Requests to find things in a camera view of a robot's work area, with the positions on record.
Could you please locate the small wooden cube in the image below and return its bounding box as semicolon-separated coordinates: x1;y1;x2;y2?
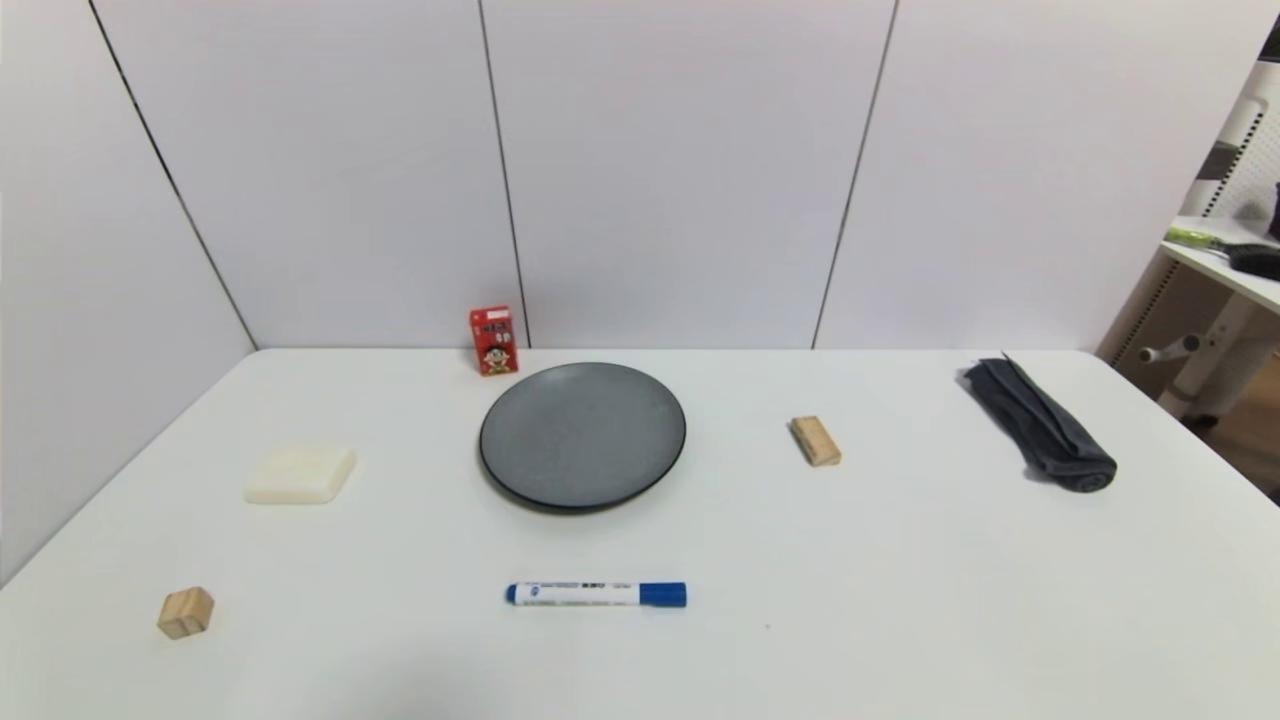
157;587;216;641

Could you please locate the gray round plate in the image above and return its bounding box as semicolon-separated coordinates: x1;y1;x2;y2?
479;362;688;512

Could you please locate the black brush object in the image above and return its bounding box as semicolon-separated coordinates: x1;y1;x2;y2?
1227;245;1280;282

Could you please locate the red milk carton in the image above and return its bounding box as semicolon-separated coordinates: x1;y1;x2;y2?
470;306;520;377

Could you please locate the rectangular wooden block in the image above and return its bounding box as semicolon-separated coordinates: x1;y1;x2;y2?
790;416;843;468

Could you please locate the blue white marker pen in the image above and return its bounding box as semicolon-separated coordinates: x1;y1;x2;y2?
505;581;688;609

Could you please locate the white soap block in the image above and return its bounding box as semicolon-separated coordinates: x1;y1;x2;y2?
244;446;358;505

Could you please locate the rolled dark gray towel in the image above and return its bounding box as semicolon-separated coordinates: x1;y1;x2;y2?
962;356;1118;493

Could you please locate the white side desk top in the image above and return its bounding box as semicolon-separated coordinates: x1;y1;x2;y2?
1163;215;1280;315

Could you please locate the white pegboard panel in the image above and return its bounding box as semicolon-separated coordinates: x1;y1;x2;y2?
1182;50;1280;223

